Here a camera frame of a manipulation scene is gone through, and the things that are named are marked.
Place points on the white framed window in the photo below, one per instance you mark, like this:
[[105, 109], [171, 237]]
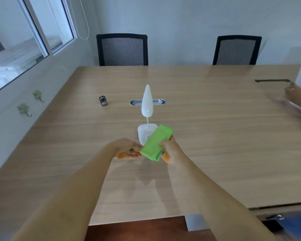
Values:
[[27, 32]]

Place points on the person's right hand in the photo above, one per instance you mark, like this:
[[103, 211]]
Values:
[[171, 151]]

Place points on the person's left hand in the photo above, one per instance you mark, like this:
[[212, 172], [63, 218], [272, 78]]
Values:
[[124, 147]]

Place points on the green cloth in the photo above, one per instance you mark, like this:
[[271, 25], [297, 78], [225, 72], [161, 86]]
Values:
[[155, 142]]

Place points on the white desk lamp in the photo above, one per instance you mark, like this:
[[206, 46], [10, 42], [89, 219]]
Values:
[[147, 110]]

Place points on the small metal clip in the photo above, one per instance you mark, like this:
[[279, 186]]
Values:
[[103, 100]]

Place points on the person's left fingers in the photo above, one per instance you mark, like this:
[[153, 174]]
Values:
[[129, 155]]

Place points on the green leaf wall hook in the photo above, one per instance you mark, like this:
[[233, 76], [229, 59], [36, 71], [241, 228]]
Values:
[[38, 95], [23, 108]]

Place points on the person's right forearm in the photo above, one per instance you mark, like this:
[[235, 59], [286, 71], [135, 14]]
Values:
[[215, 198]]

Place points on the person's left forearm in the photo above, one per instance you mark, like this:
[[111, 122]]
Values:
[[70, 195]]

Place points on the dark table slot cover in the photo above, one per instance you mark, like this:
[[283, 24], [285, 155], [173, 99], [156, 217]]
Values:
[[272, 80]]

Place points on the person's right thumb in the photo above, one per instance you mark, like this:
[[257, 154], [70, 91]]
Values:
[[165, 143]]

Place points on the black mesh office chair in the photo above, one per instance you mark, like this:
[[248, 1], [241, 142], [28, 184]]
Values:
[[122, 49], [236, 50]]

